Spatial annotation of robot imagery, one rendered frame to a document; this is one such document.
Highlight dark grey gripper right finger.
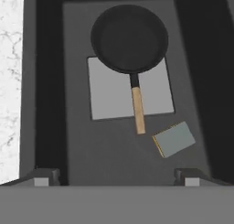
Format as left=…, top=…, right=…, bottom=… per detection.
left=174, top=167, right=234, bottom=187

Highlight light grey square drain plate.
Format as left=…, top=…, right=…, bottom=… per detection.
left=87, top=56, right=176, bottom=122

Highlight dark grey sink basin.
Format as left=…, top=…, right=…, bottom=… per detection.
left=18, top=0, right=234, bottom=187

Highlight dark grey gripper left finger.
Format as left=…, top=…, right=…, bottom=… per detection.
left=0, top=167, right=62, bottom=187

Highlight grey sponge with yellow edge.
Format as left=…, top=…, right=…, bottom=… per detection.
left=152, top=121, right=197, bottom=159

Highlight black pan with wooden handle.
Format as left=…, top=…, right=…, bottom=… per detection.
left=90, top=4, right=169, bottom=135

